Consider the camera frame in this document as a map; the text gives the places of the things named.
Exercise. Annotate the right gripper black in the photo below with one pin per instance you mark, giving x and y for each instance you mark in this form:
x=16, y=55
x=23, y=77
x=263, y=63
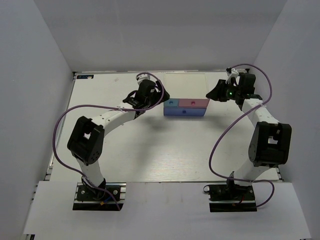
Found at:
x=217, y=93

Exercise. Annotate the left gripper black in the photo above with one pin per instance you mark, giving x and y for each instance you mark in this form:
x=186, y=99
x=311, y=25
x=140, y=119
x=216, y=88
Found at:
x=157, y=101

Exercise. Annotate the light blue small drawer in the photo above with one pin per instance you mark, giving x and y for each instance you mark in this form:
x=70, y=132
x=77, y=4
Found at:
x=171, y=103

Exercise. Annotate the white drawer organizer box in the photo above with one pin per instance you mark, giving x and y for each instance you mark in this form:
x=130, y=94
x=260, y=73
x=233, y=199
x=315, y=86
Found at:
x=186, y=85

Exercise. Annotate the pink small drawer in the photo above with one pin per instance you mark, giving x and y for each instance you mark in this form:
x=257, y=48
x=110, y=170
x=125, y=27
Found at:
x=193, y=103

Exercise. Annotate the blue wide drawer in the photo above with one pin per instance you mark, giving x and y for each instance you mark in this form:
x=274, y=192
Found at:
x=184, y=112

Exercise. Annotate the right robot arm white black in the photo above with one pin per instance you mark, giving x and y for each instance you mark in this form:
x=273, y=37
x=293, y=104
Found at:
x=270, y=143

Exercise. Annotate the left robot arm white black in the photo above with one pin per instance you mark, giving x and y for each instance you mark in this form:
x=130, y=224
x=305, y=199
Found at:
x=87, y=138

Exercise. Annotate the left corner label sticker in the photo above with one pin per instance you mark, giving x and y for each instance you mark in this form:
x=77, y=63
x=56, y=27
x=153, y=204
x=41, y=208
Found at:
x=86, y=76

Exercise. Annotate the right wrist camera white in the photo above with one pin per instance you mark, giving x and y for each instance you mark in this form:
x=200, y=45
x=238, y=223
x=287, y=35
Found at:
x=232, y=74

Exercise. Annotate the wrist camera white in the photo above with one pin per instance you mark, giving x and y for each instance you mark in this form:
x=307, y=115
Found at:
x=142, y=77
x=232, y=74

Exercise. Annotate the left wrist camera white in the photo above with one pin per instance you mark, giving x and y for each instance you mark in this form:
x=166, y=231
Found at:
x=142, y=77

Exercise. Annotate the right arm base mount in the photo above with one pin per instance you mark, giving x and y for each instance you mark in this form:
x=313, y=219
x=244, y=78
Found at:
x=230, y=198

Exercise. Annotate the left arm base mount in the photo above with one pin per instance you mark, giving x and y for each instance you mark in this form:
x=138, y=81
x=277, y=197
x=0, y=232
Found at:
x=86, y=200

